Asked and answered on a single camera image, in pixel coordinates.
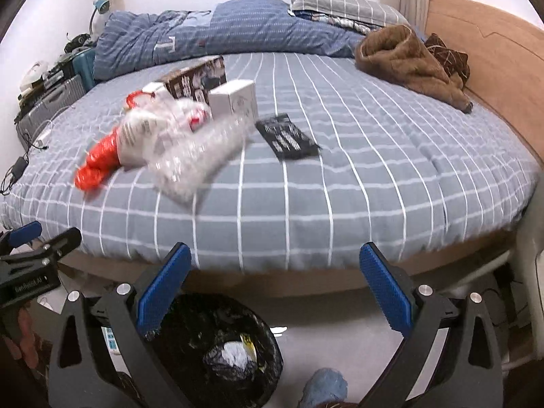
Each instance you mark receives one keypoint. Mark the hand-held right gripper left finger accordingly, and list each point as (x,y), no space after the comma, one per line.
(165,289)

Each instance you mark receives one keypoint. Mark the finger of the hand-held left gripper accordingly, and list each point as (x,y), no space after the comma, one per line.
(55,244)
(23,233)

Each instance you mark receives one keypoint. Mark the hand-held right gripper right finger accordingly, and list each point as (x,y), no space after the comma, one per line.
(384,289)

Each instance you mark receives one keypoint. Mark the bin with black liner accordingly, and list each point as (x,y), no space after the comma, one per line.
(191,340)

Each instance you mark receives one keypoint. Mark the red plastic bag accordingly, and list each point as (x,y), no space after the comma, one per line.
(97,161)

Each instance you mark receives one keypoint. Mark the large clear plastic bag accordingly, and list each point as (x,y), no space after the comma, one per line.
(191,161)

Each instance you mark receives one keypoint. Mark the white printed plastic bag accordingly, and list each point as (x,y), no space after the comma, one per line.
(140,131)

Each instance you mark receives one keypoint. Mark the black packet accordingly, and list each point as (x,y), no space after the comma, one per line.
(284,136)

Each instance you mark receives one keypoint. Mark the white box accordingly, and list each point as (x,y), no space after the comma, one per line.
(238,100)

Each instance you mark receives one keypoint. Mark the brown printed carton box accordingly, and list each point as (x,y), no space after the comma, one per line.
(199,76)

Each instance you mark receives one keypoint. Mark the person's left hand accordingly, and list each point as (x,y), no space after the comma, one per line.
(25,340)

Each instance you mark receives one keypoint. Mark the white crumpled paper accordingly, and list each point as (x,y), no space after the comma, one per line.
(231,355)

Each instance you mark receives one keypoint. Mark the white charger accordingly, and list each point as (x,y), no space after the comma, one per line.
(42,139)

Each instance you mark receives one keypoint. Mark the grey ribbed suitcase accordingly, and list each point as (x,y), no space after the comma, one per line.
(46,102)

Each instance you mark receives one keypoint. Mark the white round object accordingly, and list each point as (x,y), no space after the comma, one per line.
(39,71)

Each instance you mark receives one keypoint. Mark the teal suitcase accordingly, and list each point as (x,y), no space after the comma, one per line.
(85,70)

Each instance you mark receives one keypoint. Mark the brown fleece garment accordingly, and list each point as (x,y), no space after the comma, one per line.
(399,59)

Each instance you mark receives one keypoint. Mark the blue desk lamp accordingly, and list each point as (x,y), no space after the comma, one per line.
(101,8)

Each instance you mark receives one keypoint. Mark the dark diamond pattern cloth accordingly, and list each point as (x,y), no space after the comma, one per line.
(450,57)

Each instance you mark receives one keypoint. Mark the wooden headboard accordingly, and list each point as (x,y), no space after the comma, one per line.
(501,51)

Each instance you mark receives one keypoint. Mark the printed pillow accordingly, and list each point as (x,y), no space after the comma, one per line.
(340,19)

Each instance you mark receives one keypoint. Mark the blue striped duvet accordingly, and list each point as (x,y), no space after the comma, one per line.
(255,29)

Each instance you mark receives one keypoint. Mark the grey checked pillow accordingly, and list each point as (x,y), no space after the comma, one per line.
(340,2)

